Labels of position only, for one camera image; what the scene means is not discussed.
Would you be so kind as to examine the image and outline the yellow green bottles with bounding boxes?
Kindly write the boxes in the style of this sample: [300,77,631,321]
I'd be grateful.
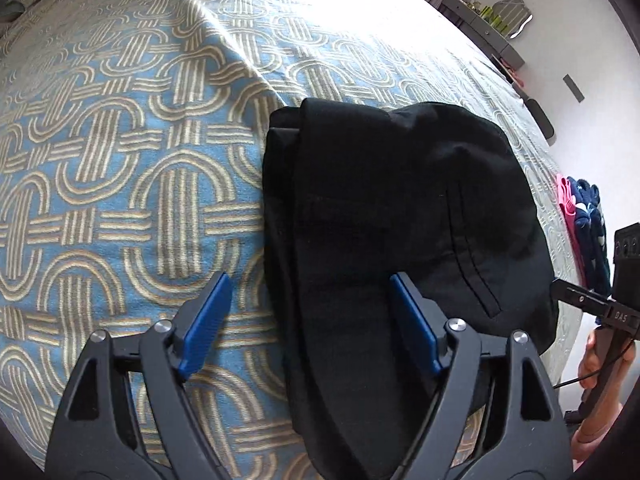
[467,1,502,27]

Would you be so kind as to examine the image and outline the blue beige patterned bedspread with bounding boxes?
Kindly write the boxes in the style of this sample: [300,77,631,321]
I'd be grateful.
[0,0,587,480]

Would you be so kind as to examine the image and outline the dark wall plate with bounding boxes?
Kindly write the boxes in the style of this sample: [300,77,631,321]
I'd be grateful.
[562,73,585,104]

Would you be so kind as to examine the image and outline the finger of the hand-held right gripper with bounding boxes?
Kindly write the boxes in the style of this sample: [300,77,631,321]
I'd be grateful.
[549,279,612,320]

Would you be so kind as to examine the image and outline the pink cloth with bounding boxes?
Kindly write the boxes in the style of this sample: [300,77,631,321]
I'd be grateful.
[554,174,590,283]

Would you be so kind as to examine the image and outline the dark rounded furniture piece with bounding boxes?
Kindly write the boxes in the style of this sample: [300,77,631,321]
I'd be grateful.
[524,97,557,144]

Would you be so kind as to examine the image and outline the grey dresser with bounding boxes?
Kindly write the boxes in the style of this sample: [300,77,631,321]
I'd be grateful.
[439,0,527,70]

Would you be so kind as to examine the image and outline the navy patterned cloth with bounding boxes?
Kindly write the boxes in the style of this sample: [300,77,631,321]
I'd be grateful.
[570,176,615,297]

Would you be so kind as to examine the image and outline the black pants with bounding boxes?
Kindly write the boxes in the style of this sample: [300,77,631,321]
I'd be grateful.
[262,97,561,480]

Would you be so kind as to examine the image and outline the person's right hand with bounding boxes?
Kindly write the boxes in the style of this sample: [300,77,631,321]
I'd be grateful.
[577,329,604,391]

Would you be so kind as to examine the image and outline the person's right forearm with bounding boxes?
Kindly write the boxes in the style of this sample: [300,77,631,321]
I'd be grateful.
[570,399,622,466]

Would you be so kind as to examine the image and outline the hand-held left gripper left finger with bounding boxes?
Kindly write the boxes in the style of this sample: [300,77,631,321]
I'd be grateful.
[47,272,233,480]

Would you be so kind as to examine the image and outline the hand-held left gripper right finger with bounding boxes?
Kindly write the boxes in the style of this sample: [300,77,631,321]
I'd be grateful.
[390,272,573,480]

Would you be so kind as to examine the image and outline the wavy edged mirror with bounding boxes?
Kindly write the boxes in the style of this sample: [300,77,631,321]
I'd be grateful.
[492,0,535,39]

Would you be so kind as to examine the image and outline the black cable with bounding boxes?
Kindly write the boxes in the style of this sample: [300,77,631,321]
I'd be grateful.
[553,345,632,390]

